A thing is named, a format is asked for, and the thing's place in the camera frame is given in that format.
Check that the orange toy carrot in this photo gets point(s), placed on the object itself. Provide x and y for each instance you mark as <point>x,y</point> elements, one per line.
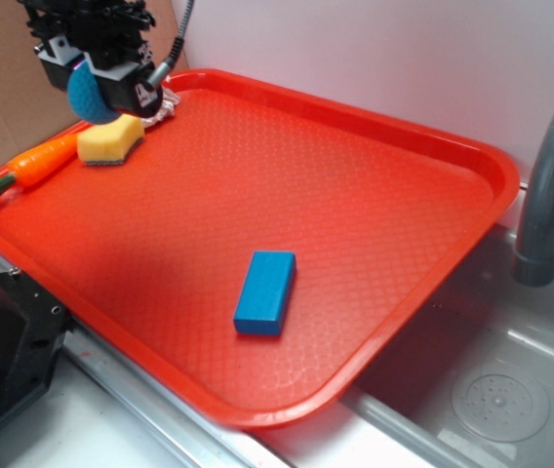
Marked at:
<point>35,164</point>

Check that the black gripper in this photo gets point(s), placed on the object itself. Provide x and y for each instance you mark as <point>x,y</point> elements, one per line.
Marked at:
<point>109,33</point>

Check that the brown cardboard sheet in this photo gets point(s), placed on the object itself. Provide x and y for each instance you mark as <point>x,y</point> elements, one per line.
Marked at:
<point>31,110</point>

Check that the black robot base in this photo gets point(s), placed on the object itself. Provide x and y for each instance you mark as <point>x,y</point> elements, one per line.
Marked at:
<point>32,327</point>

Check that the grey toy sink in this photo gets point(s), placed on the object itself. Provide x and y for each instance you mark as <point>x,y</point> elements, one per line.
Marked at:
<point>468,382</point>

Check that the blue wooden block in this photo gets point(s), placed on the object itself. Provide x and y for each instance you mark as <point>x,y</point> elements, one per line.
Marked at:
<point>264,298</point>

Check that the yellow sponge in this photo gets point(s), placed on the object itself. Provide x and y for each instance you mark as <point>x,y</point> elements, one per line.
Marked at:
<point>112,143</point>

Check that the red plastic tray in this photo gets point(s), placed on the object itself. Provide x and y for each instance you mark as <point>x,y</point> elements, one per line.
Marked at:
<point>152,254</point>

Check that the blue textured ball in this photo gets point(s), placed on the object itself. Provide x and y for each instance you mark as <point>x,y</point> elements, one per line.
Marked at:
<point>85,98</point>

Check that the grey faucet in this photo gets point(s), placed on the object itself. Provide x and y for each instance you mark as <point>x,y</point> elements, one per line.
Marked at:
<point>547,185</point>

